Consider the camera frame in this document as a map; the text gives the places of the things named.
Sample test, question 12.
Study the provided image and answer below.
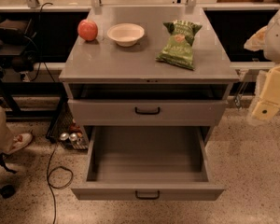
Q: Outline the red apple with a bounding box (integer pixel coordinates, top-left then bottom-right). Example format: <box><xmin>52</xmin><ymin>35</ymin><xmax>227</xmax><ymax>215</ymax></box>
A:
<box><xmin>77</xmin><ymin>20</ymin><xmax>98</xmax><ymax>41</ymax></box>

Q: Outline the grey drawer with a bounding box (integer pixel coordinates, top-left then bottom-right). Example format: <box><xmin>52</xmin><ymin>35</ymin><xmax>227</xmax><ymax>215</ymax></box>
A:
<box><xmin>72</xmin><ymin>126</ymin><xmax>225</xmax><ymax>201</ymax></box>
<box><xmin>68</xmin><ymin>100</ymin><xmax>227</xmax><ymax>126</ymax></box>

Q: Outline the grey drawer cabinet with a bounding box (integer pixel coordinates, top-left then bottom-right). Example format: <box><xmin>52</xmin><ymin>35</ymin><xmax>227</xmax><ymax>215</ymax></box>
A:
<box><xmin>60</xmin><ymin>6</ymin><xmax>238</xmax><ymax>137</ymax></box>

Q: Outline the white paper bowl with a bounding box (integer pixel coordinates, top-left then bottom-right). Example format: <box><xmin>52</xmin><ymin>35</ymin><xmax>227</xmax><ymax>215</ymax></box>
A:
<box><xmin>107</xmin><ymin>23</ymin><xmax>145</xmax><ymax>47</ymax></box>

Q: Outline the black floor cable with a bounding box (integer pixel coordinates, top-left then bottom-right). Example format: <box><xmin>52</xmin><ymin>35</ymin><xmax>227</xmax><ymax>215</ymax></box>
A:
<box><xmin>46</xmin><ymin>142</ymin><xmax>75</xmax><ymax>224</ymax></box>

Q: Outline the white sneaker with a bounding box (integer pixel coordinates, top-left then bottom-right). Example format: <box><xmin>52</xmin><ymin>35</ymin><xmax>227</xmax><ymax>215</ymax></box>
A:
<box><xmin>7</xmin><ymin>133</ymin><xmax>34</xmax><ymax>155</ymax></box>

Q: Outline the wire basket with cans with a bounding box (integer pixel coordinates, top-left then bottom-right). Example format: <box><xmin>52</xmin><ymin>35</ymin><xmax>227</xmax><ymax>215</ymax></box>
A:
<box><xmin>46</xmin><ymin>104</ymin><xmax>88</xmax><ymax>150</ymax></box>

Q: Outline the green chip bag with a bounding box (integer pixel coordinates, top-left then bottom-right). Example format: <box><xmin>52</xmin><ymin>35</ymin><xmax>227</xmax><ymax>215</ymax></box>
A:
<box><xmin>156</xmin><ymin>20</ymin><xmax>202</xmax><ymax>70</ymax></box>

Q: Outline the black equipment on shelf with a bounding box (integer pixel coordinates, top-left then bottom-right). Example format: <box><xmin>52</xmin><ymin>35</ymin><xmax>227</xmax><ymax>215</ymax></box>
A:
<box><xmin>0</xmin><ymin>14</ymin><xmax>38</xmax><ymax>82</ymax></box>

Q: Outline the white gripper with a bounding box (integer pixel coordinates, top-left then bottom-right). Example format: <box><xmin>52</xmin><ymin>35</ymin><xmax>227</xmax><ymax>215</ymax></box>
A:
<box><xmin>246</xmin><ymin>64</ymin><xmax>280</xmax><ymax>124</ymax></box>

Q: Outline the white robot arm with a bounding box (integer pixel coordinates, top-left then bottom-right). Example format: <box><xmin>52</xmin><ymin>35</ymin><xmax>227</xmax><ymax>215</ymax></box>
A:
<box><xmin>244</xmin><ymin>9</ymin><xmax>280</xmax><ymax>126</ymax></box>

